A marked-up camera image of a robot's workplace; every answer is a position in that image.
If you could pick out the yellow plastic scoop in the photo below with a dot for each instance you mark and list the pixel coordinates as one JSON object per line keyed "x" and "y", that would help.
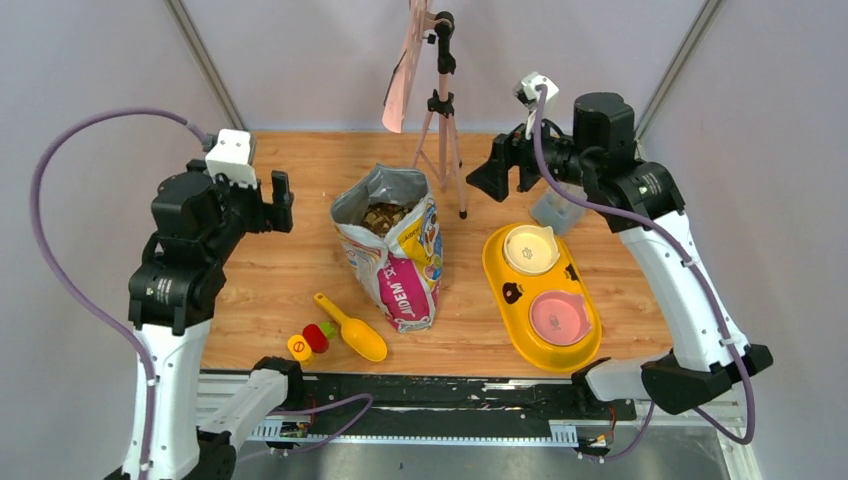
{"x": 360, "y": 336}

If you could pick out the brown pet food kibble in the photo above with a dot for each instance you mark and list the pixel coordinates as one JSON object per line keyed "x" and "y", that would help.
{"x": 380, "y": 218}

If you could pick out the red yellow green toy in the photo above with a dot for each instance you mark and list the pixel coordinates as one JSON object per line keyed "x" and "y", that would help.
{"x": 314, "y": 339}

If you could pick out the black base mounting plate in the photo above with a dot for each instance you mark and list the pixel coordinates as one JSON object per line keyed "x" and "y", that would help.
{"x": 399, "y": 406}

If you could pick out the pet food bag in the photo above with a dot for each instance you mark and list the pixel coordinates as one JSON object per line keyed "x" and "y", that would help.
{"x": 402, "y": 272}

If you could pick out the pink bowl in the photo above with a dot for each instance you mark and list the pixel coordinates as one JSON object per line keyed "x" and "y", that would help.
{"x": 560, "y": 318}

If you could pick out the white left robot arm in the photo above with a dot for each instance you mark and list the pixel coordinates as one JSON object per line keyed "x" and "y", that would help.
{"x": 200, "y": 219}

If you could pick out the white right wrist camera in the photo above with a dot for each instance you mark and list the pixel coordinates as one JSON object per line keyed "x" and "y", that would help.
{"x": 527, "y": 92}

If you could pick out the cream bowl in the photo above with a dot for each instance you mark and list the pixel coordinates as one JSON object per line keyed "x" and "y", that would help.
{"x": 531, "y": 250}

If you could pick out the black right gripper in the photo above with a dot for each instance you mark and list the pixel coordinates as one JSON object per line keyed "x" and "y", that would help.
{"x": 491, "y": 175}

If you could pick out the pink tripod stand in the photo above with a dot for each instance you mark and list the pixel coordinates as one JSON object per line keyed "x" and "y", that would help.
{"x": 440, "y": 28}

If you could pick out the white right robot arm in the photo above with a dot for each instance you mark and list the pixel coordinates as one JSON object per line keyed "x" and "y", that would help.
{"x": 643, "y": 206}

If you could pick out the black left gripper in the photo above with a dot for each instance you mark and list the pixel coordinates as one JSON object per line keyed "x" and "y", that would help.
{"x": 263, "y": 206}

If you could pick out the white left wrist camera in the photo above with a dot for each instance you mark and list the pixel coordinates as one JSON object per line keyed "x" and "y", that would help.
{"x": 232, "y": 156}

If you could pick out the yellow double bowl feeder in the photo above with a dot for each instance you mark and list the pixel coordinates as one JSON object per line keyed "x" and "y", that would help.
{"x": 514, "y": 293}

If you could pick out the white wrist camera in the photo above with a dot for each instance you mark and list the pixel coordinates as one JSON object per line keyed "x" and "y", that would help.
{"x": 527, "y": 92}
{"x": 232, "y": 156}

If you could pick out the pink perforated board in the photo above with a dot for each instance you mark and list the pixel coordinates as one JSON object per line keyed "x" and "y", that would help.
{"x": 402, "y": 78}

